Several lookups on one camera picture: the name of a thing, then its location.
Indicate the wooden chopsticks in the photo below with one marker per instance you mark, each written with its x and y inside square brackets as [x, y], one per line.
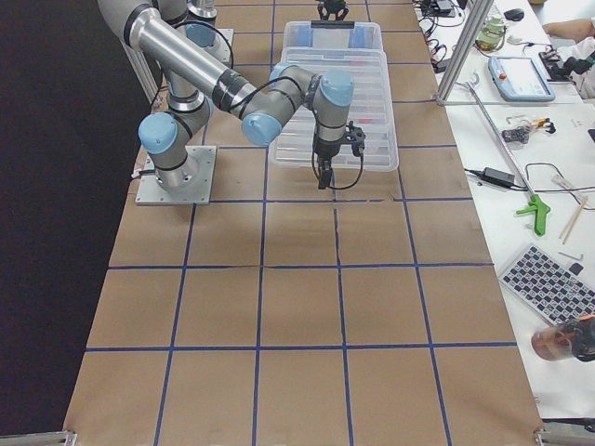
[568, 228]

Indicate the clear plastic box lid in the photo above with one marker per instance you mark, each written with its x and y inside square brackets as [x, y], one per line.
[355, 86]

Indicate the clear plastic storage box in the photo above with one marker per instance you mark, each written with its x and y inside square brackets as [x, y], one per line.
[364, 35]

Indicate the metal grabber tool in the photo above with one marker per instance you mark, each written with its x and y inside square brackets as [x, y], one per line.
[535, 205]

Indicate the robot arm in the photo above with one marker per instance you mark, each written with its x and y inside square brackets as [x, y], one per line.
[254, 16]
[199, 82]

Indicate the black computer mouse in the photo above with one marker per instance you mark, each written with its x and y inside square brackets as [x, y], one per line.
[515, 14]

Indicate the teach pendant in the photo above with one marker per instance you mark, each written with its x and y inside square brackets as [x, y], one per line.
[520, 79]

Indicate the person forearm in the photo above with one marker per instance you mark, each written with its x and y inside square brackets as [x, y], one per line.
[576, 30]

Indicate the calibration checker board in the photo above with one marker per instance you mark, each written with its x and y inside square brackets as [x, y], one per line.
[546, 287]

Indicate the black power adapter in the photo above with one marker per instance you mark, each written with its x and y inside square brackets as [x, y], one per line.
[496, 177]

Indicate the glass jar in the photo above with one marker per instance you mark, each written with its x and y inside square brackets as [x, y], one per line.
[491, 36]

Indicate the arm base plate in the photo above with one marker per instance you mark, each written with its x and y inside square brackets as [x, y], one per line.
[191, 183]
[217, 42]

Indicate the black box latch handle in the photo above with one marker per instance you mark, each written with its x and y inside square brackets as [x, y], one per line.
[332, 24]

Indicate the corner bracket right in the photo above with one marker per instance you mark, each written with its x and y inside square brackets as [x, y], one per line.
[566, 431]

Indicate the corner bracket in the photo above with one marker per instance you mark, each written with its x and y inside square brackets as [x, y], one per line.
[59, 438]
[566, 431]

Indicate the small metal parts clutter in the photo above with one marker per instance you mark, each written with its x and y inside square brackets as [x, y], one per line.
[522, 127]

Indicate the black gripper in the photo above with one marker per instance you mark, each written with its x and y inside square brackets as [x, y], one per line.
[331, 10]
[323, 150]

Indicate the corner bracket left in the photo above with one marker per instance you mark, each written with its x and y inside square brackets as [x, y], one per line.
[59, 438]

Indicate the hex key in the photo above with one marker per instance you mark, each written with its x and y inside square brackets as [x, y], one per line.
[576, 258]

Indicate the aluminium frame post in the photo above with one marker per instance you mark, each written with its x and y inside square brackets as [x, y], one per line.
[470, 31]

